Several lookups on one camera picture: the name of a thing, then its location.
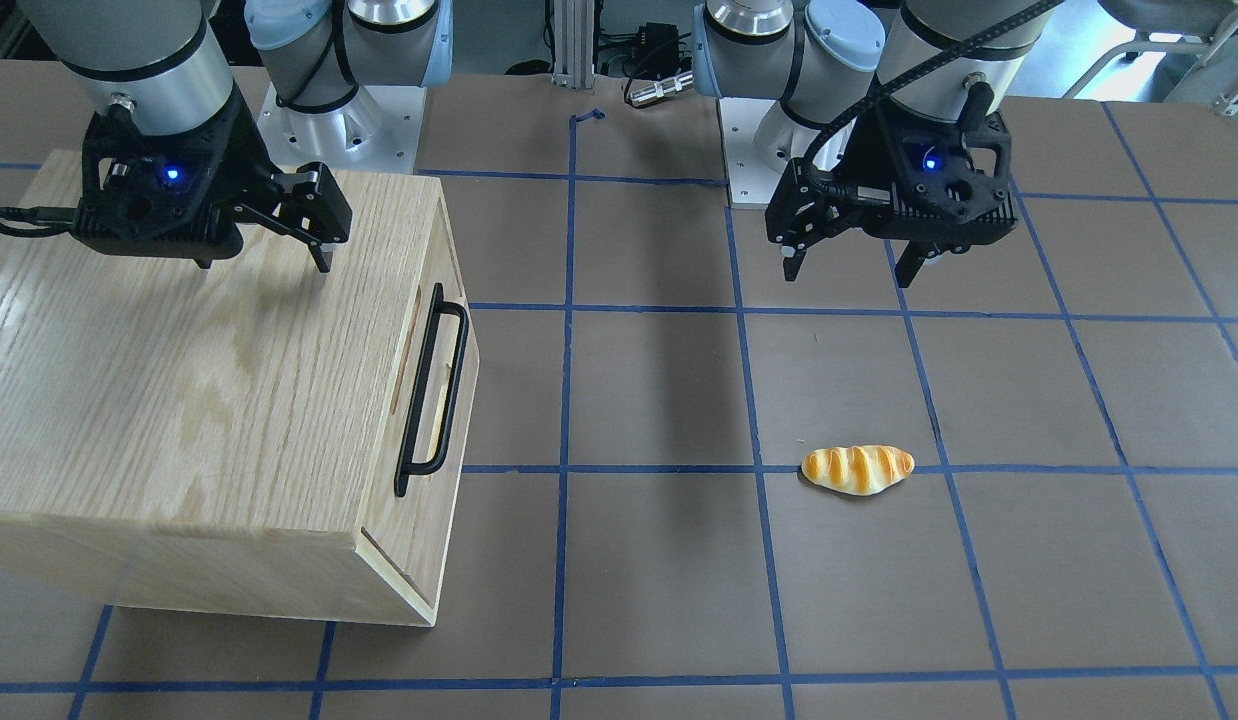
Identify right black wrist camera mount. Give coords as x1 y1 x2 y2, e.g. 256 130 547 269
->
71 87 270 264

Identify black power box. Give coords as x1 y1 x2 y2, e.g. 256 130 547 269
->
618 22 680 77

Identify aluminium frame post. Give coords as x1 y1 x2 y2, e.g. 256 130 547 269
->
547 0 600 94

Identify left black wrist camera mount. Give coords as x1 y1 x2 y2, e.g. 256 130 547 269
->
844 79 1018 254

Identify light wooden drawer cabinet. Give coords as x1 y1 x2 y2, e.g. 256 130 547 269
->
0 169 449 624

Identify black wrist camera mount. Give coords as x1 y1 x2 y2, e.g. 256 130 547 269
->
71 87 270 264
844 79 1018 254

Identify black metal drawer handle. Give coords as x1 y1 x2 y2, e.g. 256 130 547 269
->
394 283 470 499

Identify black braided cable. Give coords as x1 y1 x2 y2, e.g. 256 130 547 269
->
791 0 1065 216

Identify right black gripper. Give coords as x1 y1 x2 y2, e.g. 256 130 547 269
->
196 160 353 273

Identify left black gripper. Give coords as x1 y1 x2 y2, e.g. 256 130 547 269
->
765 152 942 289

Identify silver cable connector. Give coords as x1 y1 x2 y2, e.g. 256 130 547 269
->
624 71 695 109

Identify toy bread roll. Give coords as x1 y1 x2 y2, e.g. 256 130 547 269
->
799 445 916 497

